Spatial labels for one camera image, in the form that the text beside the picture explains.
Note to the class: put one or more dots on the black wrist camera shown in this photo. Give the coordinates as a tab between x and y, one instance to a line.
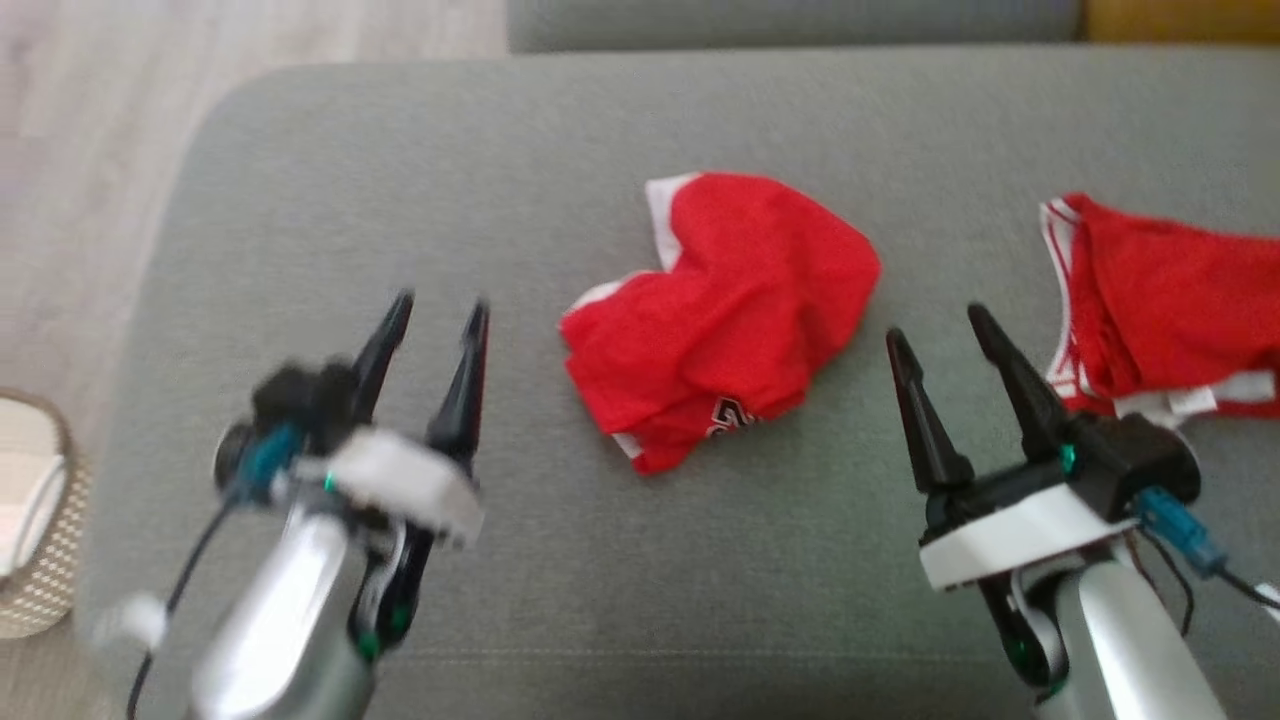
1140	460
300	395

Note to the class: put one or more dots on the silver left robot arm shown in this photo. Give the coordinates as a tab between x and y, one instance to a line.
290	620

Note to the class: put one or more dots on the beige laundry basket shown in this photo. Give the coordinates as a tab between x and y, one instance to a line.
35	520

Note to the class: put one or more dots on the grey sofa seat cushion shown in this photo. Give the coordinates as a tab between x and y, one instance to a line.
600	560

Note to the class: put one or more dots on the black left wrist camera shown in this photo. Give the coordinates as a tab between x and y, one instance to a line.
300	395

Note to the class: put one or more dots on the red number 23 jersey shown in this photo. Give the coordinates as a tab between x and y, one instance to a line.
1170	300

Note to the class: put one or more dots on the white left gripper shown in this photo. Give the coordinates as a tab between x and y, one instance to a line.
400	485

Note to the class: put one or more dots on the grey sofa back cushion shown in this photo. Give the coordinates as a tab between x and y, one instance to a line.
800	22

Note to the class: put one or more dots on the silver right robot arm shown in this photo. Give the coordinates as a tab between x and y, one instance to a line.
1120	650

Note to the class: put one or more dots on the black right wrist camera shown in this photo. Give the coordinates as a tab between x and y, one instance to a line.
1140	460

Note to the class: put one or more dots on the red basketball shorts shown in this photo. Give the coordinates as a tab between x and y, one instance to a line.
730	300

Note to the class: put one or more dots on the yellow cushion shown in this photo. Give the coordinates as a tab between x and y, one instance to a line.
1180	18

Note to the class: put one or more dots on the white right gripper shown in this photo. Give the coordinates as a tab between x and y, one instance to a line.
1010	530

